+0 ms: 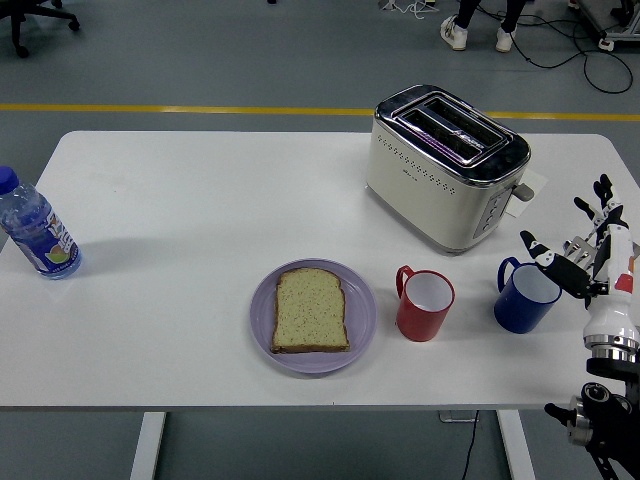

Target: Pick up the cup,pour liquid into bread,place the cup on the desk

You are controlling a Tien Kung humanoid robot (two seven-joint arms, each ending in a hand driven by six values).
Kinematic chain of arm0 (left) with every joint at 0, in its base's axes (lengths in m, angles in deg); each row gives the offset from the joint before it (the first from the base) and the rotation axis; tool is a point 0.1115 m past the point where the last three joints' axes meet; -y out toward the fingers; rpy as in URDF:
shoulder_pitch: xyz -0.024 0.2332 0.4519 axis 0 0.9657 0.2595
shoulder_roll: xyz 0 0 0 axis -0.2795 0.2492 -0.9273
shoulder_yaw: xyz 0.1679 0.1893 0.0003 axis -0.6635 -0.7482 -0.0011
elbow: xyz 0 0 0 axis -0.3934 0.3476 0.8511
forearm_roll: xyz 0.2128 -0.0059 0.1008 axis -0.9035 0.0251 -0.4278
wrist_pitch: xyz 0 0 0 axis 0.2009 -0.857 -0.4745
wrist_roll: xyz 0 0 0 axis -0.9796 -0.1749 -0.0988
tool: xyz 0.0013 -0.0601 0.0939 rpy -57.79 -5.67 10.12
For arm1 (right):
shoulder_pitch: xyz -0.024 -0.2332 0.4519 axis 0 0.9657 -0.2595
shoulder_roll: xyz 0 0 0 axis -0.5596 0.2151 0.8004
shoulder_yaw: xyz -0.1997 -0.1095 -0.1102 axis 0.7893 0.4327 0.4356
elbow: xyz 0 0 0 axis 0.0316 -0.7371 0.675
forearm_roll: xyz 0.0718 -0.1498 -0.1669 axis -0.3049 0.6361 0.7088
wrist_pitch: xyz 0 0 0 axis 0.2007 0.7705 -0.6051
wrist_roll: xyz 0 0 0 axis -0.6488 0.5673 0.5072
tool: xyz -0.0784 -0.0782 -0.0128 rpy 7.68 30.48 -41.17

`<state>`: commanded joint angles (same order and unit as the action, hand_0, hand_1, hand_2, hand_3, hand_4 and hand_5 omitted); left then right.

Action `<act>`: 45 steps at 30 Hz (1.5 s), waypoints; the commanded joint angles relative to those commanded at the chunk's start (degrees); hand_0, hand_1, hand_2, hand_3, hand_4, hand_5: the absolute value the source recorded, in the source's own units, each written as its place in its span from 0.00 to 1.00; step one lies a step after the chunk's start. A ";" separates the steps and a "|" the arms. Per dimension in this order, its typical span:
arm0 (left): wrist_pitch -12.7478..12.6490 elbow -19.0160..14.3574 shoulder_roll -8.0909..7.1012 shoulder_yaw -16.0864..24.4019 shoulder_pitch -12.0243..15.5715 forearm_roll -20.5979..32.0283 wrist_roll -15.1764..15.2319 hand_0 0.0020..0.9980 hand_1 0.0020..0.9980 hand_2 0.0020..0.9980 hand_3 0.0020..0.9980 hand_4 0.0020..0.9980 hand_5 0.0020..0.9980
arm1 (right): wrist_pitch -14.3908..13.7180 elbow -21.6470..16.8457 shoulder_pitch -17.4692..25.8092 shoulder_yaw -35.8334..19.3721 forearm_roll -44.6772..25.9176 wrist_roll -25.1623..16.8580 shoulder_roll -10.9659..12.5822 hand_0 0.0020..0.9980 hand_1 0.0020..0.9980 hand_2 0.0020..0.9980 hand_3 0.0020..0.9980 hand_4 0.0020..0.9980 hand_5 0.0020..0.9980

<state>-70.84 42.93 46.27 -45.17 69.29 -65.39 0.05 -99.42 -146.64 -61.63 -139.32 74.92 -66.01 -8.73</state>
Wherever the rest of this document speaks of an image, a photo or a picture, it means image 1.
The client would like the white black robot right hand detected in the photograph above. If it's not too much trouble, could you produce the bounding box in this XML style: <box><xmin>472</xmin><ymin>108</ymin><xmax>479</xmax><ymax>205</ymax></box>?
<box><xmin>519</xmin><ymin>173</ymin><xmax>640</xmax><ymax>342</ymax></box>

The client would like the blue enamel cup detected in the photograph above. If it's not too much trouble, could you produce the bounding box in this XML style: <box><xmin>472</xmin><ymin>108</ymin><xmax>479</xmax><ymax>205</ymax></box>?
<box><xmin>493</xmin><ymin>256</ymin><xmax>564</xmax><ymax>335</ymax></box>

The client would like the red enamel cup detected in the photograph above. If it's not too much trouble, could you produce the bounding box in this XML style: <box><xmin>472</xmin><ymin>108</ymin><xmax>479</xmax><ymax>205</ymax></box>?
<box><xmin>394</xmin><ymin>264</ymin><xmax>456</xmax><ymax>344</ymax></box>

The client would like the slice of toast bread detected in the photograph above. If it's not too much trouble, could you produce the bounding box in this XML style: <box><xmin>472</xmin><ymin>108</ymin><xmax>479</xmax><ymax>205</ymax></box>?
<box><xmin>270</xmin><ymin>267</ymin><xmax>351</xmax><ymax>355</ymax></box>

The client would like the silver metal toast rack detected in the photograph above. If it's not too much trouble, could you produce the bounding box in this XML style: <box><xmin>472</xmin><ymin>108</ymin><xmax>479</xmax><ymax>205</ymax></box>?
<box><xmin>562</xmin><ymin>227</ymin><xmax>640</xmax><ymax>271</ymax></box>

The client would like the white paper card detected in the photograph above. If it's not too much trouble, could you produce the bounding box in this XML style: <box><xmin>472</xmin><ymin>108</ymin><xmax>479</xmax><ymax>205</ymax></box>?
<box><xmin>503</xmin><ymin>168</ymin><xmax>550</xmax><ymax>219</ymax></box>

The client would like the white table leg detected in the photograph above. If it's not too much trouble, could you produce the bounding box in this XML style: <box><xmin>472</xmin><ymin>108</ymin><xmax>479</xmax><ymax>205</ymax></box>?
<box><xmin>128</xmin><ymin>410</ymin><xmax>168</xmax><ymax>480</ymax></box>
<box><xmin>495</xmin><ymin>408</ymin><xmax>538</xmax><ymax>480</ymax></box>

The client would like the cream chrome toaster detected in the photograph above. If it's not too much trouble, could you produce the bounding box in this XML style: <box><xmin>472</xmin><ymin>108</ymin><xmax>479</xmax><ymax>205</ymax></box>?
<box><xmin>363</xmin><ymin>83</ymin><xmax>536</xmax><ymax>257</ymax></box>

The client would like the purple round plate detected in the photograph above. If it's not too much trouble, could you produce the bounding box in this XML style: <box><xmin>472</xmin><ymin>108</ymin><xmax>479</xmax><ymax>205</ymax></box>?
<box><xmin>249</xmin><ymin>257</ymin><xmax>379</xmax><ymax>377</ymax></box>

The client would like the person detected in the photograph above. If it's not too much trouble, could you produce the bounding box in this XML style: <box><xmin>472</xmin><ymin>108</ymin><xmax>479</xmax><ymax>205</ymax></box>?
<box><xmin>439</xmin><ymin>0</ymin><xmax>530</xmax><ymax>54</ymax></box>

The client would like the clear blue-capped water bottle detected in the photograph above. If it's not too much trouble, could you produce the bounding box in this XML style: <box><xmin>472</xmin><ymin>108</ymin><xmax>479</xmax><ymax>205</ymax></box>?
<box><xmin>0</xmin><ymin>165</ymin><xmax>83</xmax><ymax>281</ymax></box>

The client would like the black office chair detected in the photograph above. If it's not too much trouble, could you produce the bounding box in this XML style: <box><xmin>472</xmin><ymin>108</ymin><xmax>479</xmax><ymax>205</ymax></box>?
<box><xmin>0</xmin><ymin>0</ymin><xmax>82</xmax><ymax>60</ymax></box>

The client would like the grey under-table bracket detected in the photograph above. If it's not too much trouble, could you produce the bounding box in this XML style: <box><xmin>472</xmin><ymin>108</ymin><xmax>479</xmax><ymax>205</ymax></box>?
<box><xmin>438</xmin><ymin>409</ymin><xmax>480</xmax><ymax>424</ymax></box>

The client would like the black hanging cable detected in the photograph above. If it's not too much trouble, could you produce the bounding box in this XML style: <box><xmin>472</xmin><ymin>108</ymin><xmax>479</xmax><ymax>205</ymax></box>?
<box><xmin>459</xmin><ymin>409</ymin><xmax>481</xmax><ymax>480</ymax></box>

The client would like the black floor cable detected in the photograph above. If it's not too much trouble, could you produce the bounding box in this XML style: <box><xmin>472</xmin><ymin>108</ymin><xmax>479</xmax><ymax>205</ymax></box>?
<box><xmin>469</xmin><ymin>0</ymin><xmax>635</xmax><ymax>96</ymax></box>

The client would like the metal equipment frame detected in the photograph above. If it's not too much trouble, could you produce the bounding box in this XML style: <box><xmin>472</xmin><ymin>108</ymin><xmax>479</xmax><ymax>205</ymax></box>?
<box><xmin>568</xmin><ymin>0</ymin><xmax>640</xmax><ymax>52</ymax></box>

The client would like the white floor cable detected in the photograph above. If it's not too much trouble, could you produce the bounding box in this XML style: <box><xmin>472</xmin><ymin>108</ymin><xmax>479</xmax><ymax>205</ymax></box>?
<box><xmin>378</xmin><ymin>0</ymin><xmax>440</xmax><ymax>22</ymax></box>

